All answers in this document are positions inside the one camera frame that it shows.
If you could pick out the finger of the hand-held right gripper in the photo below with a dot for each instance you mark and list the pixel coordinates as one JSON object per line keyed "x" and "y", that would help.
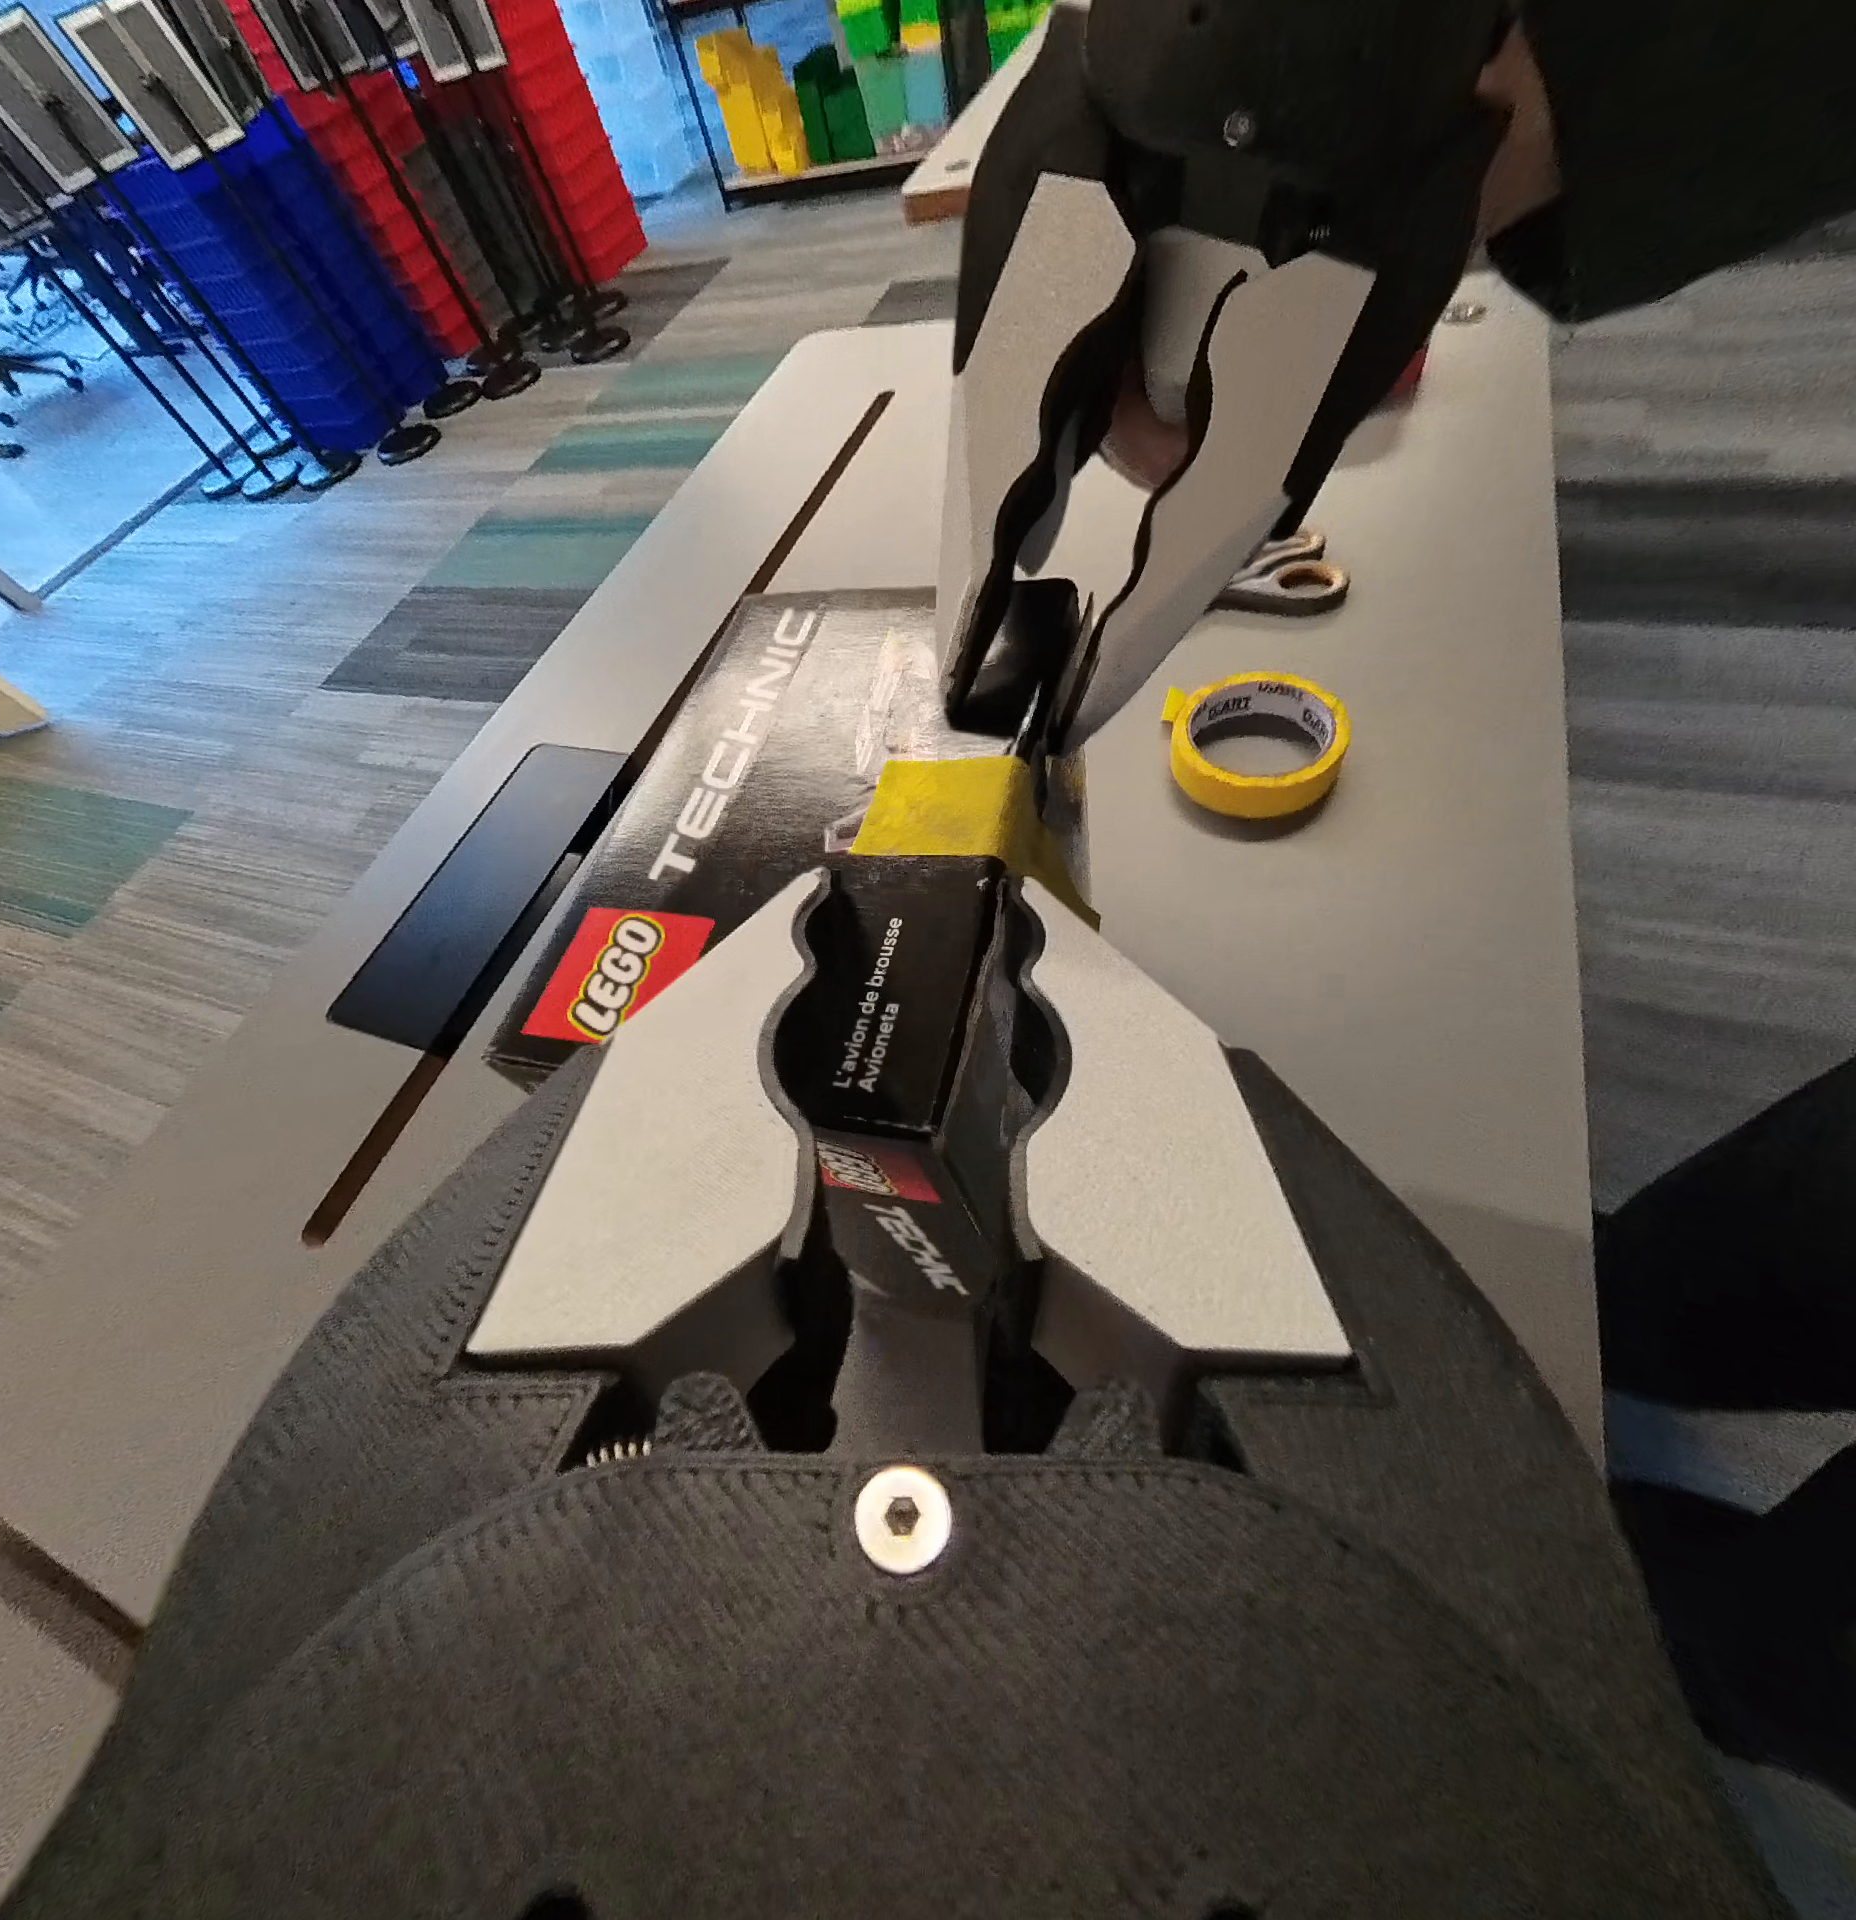
{"x": 1016, "y": 345}
{"x": 1274, "y": 407}

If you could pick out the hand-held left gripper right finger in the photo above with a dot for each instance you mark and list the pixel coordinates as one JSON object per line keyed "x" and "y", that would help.
{"x": 1184, "y": 1198}

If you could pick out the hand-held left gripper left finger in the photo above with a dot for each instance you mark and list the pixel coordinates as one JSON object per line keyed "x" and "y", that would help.
{"x": 642, "y": 1198}

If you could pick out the yellow tape roll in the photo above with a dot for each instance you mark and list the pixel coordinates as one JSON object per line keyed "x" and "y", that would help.
{"x": 1256, "y": 794}

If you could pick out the blue plane lego box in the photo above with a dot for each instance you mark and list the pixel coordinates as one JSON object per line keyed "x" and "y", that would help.
{"x": 718, "y": 779}

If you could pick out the yellow tape strip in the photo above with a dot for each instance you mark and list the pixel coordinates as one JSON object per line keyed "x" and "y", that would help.
{"x": 942, "y": 804}

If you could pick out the person's right forearm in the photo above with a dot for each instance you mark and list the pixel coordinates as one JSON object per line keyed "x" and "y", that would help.
{"x": 1693, "y": 136}

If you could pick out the person's right hand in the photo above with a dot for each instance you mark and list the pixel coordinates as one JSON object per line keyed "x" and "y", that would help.
{"x": 1146, "y": 444}

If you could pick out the black flat device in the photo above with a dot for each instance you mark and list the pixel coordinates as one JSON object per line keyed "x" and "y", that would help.
{"x": 477, "y": 898}

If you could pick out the green and yellow bins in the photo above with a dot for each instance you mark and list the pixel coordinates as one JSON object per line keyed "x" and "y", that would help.
{"x": 764, "y": 105}

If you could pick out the stack of red bins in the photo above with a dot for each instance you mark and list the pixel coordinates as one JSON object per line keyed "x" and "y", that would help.
{"x": 554, "y": 148}

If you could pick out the black office chair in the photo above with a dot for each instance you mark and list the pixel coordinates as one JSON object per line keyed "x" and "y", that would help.
{"x": 1770, "y": 1228}

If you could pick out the stack of blue bins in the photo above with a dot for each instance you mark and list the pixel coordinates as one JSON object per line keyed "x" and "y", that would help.
{"x": 239, "y": 254}

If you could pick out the row of black sign stands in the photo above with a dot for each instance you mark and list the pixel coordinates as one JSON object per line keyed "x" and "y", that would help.
{"x": 157, "y": 74}

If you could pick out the black swivel chair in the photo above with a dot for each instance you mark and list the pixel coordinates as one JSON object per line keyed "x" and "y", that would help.
{"x": 15, "y": 357}

